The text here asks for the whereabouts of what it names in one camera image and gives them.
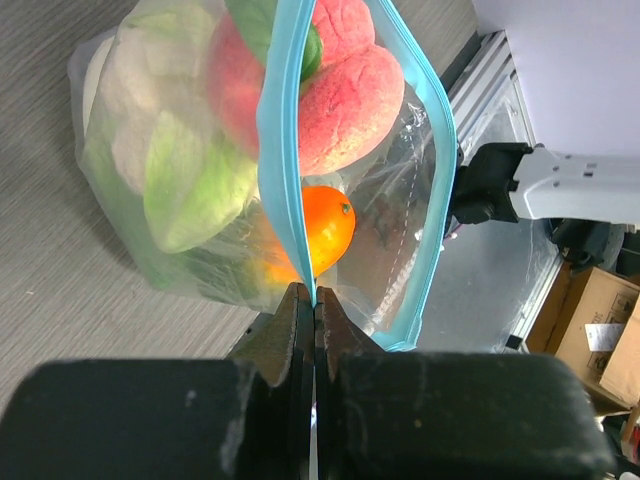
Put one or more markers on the white cauliflower toy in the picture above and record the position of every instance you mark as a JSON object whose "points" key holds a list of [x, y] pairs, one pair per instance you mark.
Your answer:
{"points": [[154, 62]]}

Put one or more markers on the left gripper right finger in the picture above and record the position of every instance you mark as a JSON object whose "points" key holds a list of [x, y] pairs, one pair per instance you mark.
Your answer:
{"points": [[441, 415]]}

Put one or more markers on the pink peach toy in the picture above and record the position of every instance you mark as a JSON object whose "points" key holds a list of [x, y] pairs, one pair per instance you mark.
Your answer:
{"points": [[346, 108]]}

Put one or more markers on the cardboard box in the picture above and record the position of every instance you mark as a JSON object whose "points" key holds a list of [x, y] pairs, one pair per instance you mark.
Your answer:
{"points": [[590, 321]]}

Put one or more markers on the green lettuce toy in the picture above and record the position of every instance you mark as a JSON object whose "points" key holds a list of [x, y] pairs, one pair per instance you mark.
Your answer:
{"points": [[183, 200]]}

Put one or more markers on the clear zip top bag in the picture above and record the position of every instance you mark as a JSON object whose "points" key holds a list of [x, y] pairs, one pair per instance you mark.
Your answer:
{"points": [[400, 191]]}

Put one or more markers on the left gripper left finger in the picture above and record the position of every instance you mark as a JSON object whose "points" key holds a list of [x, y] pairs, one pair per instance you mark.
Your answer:
{"points": [[244, 417]]}

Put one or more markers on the orange green mango toy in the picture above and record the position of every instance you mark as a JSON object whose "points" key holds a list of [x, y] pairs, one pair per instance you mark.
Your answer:
{"points": [[330, 223]]}

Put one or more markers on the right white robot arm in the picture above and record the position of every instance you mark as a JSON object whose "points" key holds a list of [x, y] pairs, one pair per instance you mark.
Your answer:
{"points": [[584, 197]]}

